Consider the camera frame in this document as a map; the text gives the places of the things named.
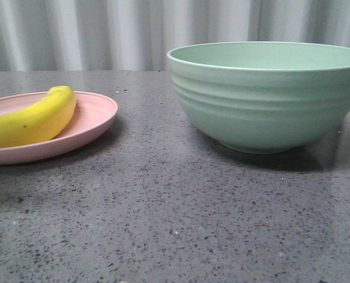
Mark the yellow banana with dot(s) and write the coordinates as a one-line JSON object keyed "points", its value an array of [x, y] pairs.
{"points": [[41, 121]]}

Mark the pink plate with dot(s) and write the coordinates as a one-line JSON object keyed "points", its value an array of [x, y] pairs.
{"points": [[94, 114]]}

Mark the green ribbed bowl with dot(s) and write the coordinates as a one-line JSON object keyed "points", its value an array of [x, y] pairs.
{"points": [[262, 97]]}

